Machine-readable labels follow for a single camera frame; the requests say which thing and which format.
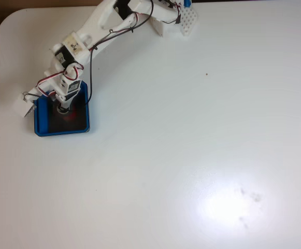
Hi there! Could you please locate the white square camera box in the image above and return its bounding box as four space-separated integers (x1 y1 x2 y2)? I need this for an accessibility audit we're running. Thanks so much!
12 93 36 118

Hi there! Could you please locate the blue square plastic box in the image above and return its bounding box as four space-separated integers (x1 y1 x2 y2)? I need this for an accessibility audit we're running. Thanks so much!
33 80 91 137

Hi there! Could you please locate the red tape roll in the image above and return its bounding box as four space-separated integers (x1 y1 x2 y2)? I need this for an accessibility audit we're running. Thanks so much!
56 103 79 122

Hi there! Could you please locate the red and white servo cable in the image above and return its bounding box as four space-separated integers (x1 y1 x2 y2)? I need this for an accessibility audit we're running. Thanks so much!
37 63 85 101

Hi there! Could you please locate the white perforated base plate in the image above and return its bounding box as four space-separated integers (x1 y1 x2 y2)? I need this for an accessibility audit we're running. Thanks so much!
177 6 200 37

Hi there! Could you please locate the black foam pad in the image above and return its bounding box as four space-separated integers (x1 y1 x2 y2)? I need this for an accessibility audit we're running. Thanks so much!
48 92 89 131

